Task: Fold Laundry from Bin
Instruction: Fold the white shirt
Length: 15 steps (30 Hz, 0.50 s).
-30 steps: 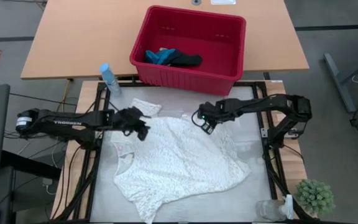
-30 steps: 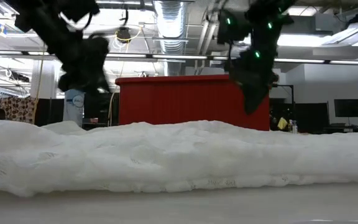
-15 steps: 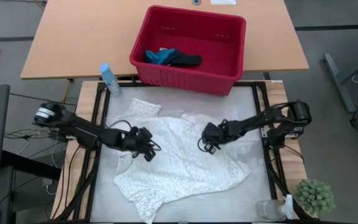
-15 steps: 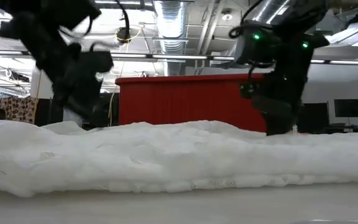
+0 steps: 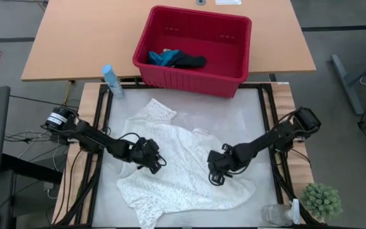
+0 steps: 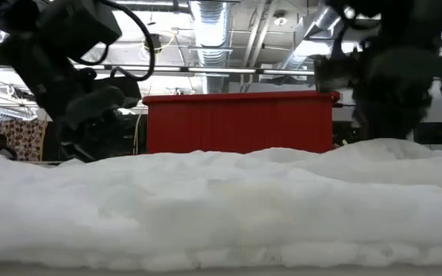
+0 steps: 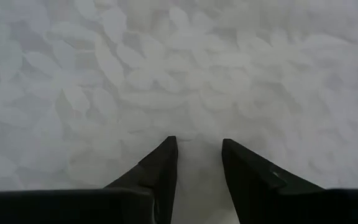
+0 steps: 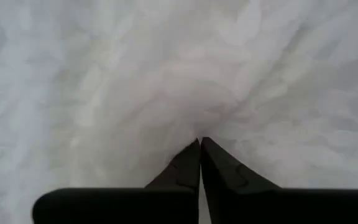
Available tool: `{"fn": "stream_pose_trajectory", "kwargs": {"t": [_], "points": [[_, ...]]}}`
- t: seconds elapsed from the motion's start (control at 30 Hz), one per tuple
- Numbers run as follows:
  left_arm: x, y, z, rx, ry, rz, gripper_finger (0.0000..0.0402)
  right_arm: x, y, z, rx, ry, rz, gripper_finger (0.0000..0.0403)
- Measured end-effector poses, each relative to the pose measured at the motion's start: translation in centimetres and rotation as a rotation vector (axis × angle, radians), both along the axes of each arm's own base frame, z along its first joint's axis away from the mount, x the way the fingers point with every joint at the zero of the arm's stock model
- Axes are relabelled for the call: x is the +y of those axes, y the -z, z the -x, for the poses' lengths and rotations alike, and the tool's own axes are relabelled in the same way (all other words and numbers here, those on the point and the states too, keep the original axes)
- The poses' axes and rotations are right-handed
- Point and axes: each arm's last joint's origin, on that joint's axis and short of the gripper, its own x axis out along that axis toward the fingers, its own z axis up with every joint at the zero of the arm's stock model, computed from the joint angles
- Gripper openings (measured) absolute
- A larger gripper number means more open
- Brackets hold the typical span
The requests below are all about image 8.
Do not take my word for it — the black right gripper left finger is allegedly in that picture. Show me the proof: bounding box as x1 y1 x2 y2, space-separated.
32 139 201 224

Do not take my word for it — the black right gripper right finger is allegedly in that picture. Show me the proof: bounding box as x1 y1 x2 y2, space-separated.
200 136 358 224

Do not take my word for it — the white textured towel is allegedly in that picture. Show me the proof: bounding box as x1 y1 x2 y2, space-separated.
0 0 358 224

